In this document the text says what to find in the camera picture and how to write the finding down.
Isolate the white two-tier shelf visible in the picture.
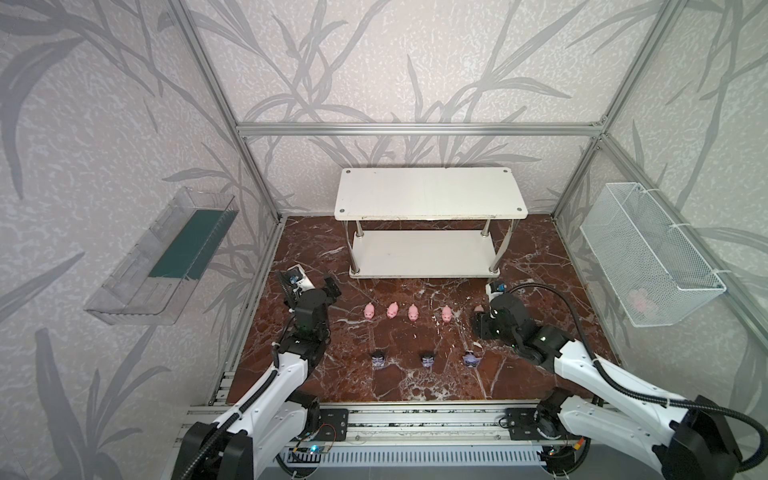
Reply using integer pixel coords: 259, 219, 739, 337
334, 167, 528, 279

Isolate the pink pig toy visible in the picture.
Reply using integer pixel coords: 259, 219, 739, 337
441, 306, 454, 323
407, 304, 419, 321
363, 302, 375, 320
386, 302, 399, 319

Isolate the pink toy in basket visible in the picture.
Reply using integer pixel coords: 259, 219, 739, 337
627, 288, 658, 315

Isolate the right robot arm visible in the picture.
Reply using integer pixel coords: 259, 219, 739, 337
472, 282, 767, 479

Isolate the aluminium cage frame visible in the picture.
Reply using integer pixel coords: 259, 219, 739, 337
185, 1, 767, 413

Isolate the clear plastic wall bin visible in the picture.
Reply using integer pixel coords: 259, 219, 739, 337
84, 187, 239, 326

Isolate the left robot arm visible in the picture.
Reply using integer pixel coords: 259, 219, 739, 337
171, 265, 341, 479

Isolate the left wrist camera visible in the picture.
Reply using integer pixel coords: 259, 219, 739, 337
279, 265, 315, 297

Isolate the black purple figurine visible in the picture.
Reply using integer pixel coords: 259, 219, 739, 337
420, 351, 435, 369
371, 350, 387, 370

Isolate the white wire mesh basket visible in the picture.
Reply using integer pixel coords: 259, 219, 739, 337
580, 182, 727, 328

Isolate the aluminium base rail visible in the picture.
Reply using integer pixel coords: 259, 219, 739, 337
173, 400, 679, 448

